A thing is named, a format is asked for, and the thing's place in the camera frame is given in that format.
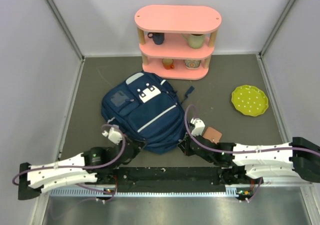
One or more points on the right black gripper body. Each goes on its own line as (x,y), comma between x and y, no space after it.
(192,151)

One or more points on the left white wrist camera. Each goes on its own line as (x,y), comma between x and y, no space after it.
(113,133)

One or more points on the orange cup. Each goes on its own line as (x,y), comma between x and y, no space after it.
(168,63)

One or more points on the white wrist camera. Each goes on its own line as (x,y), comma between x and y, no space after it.
(198,126)
(113,133)

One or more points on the pale green mug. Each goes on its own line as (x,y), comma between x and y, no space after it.
(194,41)

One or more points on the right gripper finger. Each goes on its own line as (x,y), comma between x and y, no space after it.
(184,147)
(183,138)

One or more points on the pink three-tier shelf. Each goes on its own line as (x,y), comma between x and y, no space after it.
(173,21)

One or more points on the navy blue backpack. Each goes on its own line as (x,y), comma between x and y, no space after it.
(147,108)

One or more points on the green polka dot plate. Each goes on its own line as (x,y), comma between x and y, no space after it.
(249,100)

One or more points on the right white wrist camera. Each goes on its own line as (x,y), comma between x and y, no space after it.
(198,126)

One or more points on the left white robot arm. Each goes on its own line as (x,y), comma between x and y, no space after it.
(94,167)

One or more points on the tan leather wallet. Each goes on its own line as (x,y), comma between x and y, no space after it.
(212,135)

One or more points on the patterned ceramic bowl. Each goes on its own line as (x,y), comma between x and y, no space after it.
(192,64)

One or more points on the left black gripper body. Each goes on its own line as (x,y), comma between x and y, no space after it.
(136,151)

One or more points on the dark blue mug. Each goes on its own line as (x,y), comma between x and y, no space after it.
(157,37)

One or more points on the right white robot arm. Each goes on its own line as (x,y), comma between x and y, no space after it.
(298,158)

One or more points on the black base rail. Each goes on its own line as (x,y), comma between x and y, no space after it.
(172,179)

